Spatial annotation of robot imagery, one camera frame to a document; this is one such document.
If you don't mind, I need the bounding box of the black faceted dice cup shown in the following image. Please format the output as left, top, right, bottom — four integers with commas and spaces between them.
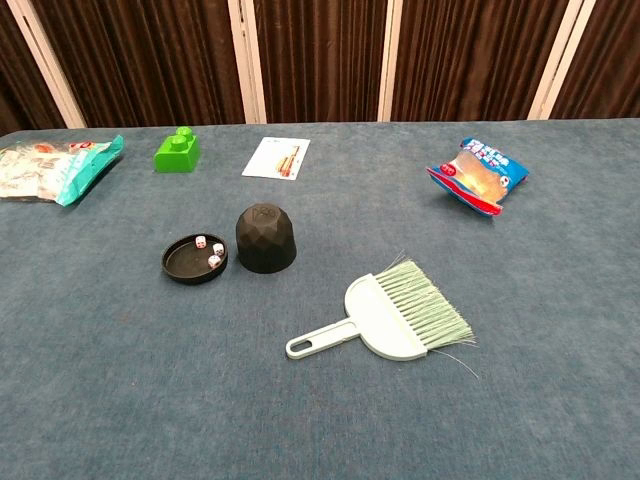
235, 201, 298, 275

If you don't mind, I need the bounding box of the white partition post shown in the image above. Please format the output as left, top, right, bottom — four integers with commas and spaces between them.
6, 0, 87, 130
527, 0, 599, 121
377, 0, 404, 123
227, 0, 268, 125

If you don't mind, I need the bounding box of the green toy building block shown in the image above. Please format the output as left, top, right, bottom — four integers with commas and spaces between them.
153, 125, 201, 174

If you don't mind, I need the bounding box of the dark brown bowl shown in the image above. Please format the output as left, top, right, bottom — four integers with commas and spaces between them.
160, 232, 229, 286

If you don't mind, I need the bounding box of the brown curtain panel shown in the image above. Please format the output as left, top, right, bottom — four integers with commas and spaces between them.
549, 0, 640, 121
390, 0, 571, 123
252, 0, 389, 125
29, 0, 246, 129
0, 0, 69, 137

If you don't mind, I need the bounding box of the teal white plastic package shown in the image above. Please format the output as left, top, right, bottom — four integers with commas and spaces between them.
0, 134, 125, 207

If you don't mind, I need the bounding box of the blue red snack bag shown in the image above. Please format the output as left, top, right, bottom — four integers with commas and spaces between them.
426, 137, 530, 218

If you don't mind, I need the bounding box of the mint green hand brush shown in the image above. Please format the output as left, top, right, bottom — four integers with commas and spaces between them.
285, 252, 480, 379

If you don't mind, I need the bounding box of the white printed card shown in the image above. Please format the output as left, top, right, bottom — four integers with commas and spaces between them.
241, 136, 311, 180

